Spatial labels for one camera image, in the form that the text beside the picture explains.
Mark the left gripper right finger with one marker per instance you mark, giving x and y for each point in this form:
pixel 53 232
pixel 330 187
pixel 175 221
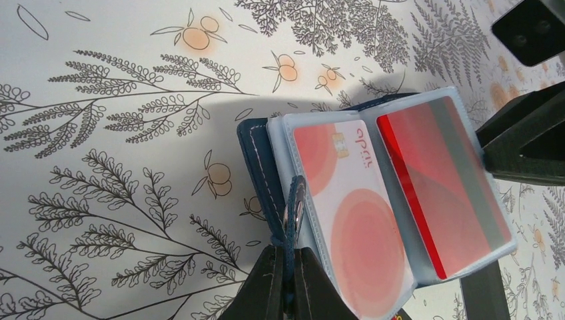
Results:
pixel 315 297

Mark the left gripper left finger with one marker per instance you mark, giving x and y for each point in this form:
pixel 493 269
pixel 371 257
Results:
pixel 261 296

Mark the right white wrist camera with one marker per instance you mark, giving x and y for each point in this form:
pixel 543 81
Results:
pixel 533 31

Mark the blue leather card holder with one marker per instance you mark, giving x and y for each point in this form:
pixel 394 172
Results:
pixel 274 166

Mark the floral table mat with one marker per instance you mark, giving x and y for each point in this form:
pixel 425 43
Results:
pixel 124 192

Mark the white card with red circle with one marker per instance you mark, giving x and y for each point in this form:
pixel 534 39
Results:
pixel 352 209

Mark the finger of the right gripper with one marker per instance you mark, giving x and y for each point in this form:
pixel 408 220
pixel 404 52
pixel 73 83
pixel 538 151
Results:
pixel 524 141

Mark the black card apart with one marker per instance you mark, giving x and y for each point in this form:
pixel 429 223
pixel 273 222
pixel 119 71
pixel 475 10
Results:
pixel 483 294

